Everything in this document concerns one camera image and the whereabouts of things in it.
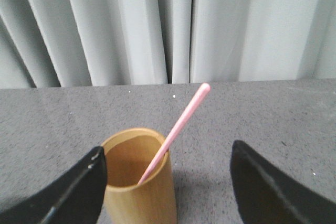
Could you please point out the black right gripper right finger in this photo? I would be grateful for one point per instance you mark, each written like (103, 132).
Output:
(265, 194)

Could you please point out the grey pleated curtain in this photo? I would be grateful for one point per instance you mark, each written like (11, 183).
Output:
(68, 43)

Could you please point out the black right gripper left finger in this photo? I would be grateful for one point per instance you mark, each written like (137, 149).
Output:
(75, 197)

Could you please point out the bamboo cylinder cup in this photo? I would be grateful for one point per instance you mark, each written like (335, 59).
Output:
(128, 153)

